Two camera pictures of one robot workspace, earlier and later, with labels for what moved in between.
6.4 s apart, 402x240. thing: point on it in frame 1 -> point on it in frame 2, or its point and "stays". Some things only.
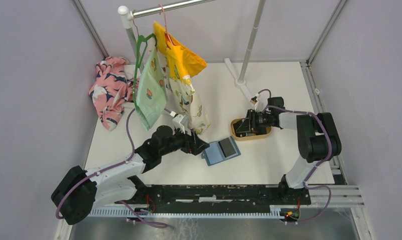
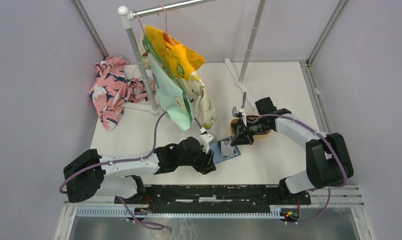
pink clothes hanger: x=164 y=15 stays
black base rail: x=219 y=198 stays
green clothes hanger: x=144 y=39 -> x=172 y=69
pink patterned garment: x=112 y=88 stays
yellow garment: x=181 y=62 stays
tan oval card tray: x=250 y=137 stays
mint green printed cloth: x=150 y=96 -> x=175 y=103
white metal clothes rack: x=126 y=15 stays
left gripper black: x=193 y=144 -> x=207 y=164
